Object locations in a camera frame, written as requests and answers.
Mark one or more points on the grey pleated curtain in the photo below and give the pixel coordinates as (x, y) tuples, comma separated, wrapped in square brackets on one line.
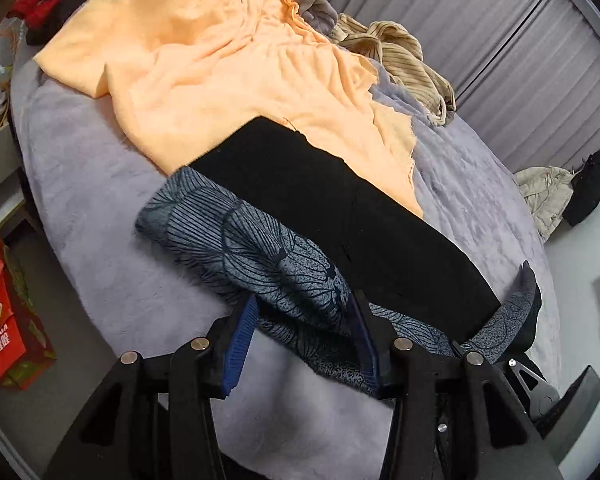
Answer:
[(526, 73)]

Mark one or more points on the black hanging jacket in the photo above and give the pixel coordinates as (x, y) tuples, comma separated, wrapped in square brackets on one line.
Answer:
[(586, 192)]

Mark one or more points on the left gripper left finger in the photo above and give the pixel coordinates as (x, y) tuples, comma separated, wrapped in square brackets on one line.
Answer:
[(151, 418)]

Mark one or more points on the blue grey patterned garment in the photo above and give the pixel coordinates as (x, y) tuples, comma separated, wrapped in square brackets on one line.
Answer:
[(305, 303)]

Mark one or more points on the grey mauve garment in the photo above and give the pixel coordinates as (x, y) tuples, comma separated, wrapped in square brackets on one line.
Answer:
[(320, 14)]

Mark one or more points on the tan striped garment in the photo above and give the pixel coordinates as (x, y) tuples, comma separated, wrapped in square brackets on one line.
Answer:
[(401, 55)]

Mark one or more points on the cream puffer jacket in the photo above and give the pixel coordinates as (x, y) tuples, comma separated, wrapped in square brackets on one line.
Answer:
[(547, 192)]

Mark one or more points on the lavender plush bed cover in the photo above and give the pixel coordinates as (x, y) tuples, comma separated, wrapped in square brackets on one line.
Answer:
[(283, 420)]

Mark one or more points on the black pants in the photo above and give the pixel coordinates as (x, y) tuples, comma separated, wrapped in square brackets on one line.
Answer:
[(398, 260)]

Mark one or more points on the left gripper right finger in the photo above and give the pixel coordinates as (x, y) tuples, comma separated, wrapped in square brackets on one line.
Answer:
[(454, 417)]

